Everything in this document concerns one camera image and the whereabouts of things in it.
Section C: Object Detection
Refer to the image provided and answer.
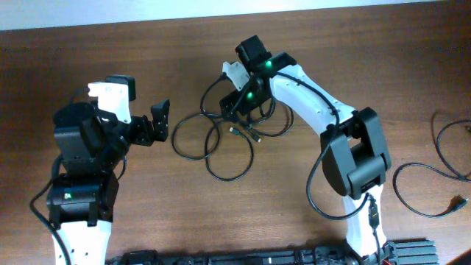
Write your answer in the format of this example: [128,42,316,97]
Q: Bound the black cable gold plugs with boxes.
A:
[204,124,263,183]

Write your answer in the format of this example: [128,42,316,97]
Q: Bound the black cable bundle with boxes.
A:
[171,97,295,162]

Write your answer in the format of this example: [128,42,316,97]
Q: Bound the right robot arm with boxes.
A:
[220,35,391,264]

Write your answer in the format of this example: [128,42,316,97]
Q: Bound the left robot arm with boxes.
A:
[46,74,170,264]

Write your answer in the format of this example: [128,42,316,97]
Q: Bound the right camera black cable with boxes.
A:
[200,71,371,222]

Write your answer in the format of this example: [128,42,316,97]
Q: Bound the camera black cable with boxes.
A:
[200,71,371,222]
[29,86,91,265]

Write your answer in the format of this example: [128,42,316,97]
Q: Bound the left camera black cable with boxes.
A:
[29,86,91,265]

